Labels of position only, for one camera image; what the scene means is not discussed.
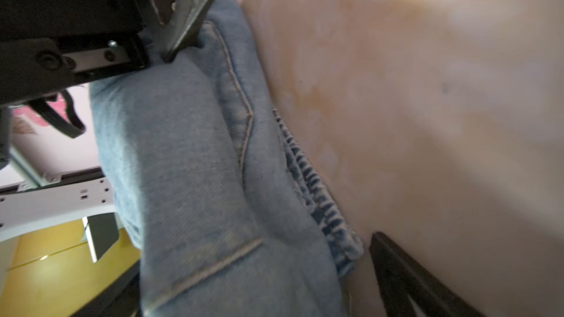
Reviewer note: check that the blue denim long pants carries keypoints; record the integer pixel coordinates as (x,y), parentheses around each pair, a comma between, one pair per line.
(229,215)

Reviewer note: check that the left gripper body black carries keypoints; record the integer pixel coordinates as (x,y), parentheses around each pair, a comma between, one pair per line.
(50,45)

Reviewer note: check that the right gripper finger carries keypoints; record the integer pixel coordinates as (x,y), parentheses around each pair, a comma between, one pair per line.
(405,284)

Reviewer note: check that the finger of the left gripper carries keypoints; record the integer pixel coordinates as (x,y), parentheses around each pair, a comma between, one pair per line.
(182,30)

